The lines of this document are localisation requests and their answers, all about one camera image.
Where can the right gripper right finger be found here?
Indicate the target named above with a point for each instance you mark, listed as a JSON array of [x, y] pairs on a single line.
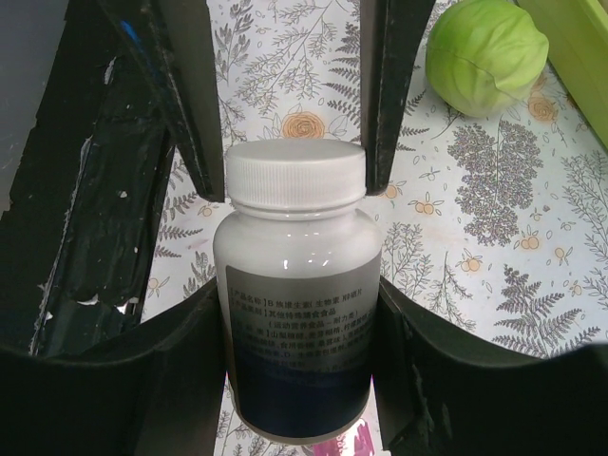
[[443, 391]]

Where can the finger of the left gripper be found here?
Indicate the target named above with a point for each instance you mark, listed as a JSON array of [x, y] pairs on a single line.
[[392, 33], [172, 42]]

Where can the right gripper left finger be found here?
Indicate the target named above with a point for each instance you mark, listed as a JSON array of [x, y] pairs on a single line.
[[155, 390]]

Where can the pink weekly pill organizer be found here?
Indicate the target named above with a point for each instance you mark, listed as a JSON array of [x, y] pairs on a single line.
[[356, 441]]

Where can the white pill bottle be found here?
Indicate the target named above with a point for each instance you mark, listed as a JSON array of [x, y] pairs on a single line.
[[298, 268]]

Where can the green round cabbage toy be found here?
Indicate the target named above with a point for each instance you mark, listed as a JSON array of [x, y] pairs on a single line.
[[484, 56]]

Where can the floral table mat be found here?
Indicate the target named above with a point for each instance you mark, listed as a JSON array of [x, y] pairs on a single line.
[[498, 225]]

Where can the green plastic basket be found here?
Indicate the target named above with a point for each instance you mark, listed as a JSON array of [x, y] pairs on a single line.
[[577, 36]]

